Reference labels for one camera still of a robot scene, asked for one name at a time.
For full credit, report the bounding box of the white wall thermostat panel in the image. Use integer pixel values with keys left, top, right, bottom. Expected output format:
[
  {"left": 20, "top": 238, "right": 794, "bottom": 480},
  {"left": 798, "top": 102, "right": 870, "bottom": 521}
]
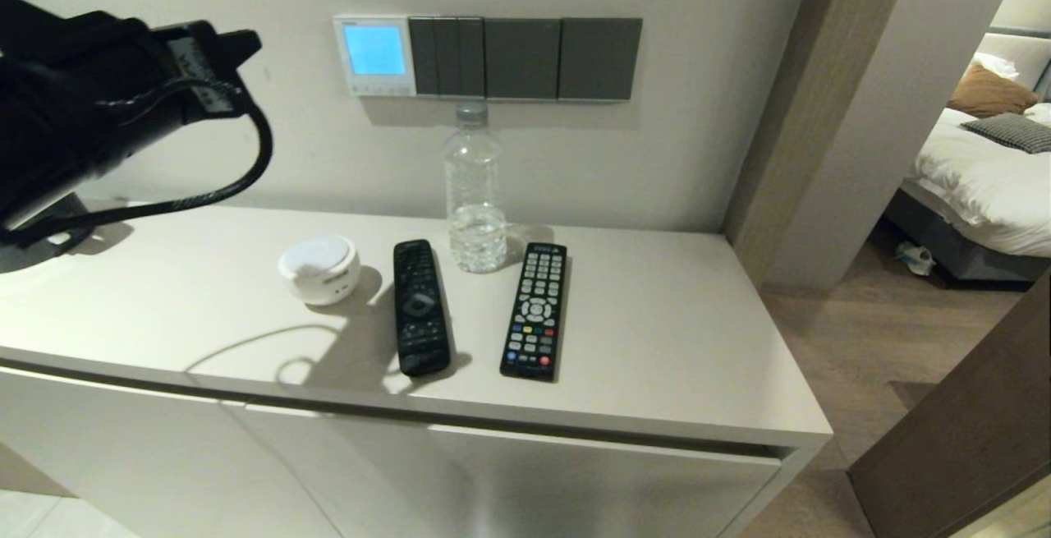
[{"left": 333, "top": 15, "right": 417, "bottom": 98}]

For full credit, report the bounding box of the black remote with coloured buttons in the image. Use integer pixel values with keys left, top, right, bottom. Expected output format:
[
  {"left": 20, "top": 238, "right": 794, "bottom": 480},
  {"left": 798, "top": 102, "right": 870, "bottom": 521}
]
[{"left": 499, "top": 242, "right": 568, "bottom": 382}]

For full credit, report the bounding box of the light wood door panel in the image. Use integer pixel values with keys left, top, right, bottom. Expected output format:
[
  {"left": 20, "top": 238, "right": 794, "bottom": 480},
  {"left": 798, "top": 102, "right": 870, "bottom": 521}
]
[{"left": 723, "top": 0, "right": 919, "bottom": 288}]

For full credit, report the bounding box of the black electric kettle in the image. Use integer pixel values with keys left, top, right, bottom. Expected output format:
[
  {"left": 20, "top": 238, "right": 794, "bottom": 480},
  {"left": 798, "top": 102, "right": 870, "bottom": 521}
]
[{"left": 0, "top": 193, "right": 95, "bottom": 274}]

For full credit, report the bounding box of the white round smart speaker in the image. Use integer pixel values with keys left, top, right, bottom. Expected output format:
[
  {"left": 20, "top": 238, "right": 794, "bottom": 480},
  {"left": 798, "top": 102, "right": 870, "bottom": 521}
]
[{"left": 277, "top": 235, "right": 360, "bottom": 307}]

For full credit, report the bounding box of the clear plastic water bottle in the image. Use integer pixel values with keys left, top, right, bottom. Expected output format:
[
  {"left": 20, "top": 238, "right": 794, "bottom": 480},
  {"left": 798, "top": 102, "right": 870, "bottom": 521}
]
[{"left": 443, "top": 103, "right": 509, "bottom": 274}]

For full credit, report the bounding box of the black remote with grey pad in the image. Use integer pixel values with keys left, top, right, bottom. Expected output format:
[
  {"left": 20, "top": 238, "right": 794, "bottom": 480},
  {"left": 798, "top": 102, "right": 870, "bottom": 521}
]
[{"left": 392, "top": 239, "right": 452, "bottom": 378}]

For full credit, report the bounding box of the beige cabinet door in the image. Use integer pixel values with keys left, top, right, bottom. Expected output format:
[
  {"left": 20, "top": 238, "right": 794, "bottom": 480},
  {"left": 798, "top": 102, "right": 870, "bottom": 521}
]
[
  {"left": 222, "top": 405, "right": 783, "bottom": 538},
  {"left": 0, "top": 367, "right": 342, "bottom": 538}
]

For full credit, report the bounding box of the beige cabinet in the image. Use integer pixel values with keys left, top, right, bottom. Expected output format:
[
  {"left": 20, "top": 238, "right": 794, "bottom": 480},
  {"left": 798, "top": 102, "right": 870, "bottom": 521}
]
[{"left": 0, "top": 203, "right": 834, "bottom": 538}]

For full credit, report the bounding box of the white teal slipper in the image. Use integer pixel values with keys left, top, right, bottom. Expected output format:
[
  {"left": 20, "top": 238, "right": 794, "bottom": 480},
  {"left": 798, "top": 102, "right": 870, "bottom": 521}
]
[{"left": 895, "top": 242, "right": 937, "bottom": 278}]

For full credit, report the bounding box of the brown pillow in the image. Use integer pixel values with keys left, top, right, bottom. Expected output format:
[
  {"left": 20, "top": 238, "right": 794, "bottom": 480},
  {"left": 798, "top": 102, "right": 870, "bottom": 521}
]
[{"left": 946, "top": 63, "right": 1040, "bottom": 121}]

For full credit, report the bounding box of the bed with white duvet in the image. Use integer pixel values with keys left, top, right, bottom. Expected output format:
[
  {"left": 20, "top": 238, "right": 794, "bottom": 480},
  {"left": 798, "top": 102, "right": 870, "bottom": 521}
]
[{"left": 901, "top": 104, "right": 1051, "bottom": 260}]

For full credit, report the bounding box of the dark grey bed base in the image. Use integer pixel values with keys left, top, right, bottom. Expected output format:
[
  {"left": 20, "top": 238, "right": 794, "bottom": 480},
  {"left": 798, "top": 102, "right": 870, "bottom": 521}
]
[{"left": 883, "top": 189, "right": 1051, "bottom": 288}]

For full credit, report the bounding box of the checkered grey pillow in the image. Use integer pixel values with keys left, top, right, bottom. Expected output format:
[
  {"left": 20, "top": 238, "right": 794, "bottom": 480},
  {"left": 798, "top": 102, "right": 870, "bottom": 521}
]
[{"left": 961, "top": 115, "right": 1051, "bottom": 156}]

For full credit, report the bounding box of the white pillow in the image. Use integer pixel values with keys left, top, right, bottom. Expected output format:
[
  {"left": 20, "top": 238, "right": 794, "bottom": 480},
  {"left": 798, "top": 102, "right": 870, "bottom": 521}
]
[{"left": 974, "top": 34, "right": 1051, "bottom": 85}]

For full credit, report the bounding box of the grey headboard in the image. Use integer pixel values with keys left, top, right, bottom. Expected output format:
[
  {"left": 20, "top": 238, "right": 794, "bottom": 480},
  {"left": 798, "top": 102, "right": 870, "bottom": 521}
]
[{"left": 988, "top": 26, "right": 1051, "bottom": 103}]

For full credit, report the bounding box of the dark brown wooden door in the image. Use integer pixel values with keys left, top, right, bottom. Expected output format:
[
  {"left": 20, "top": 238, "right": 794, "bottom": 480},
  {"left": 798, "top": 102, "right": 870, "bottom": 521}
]
[{"left": 847, "top": 271, "right": 1051, "bottom": 538}]

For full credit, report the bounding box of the black cable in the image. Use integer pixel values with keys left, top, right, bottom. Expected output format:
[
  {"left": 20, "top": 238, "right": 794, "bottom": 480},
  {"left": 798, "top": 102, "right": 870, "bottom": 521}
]
[{"left": 0, "top": 99, "right": 274, "bottom": 247}]

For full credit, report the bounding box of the grey triple rocker switch panel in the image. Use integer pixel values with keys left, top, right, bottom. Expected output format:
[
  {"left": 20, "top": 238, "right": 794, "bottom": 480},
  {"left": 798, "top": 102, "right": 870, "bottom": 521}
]
[{"left": 408, "top": 17, "right": 487, "bottom": 100}]

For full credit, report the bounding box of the grey single switch panel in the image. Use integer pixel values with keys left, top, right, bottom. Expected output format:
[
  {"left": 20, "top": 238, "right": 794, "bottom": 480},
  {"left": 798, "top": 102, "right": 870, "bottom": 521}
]
[
  {"left": 484, "top": 18, "right": 564, "bottom": 102},
  {"left": 558, "top": 18, "right": 644, "bottom": 103}
]

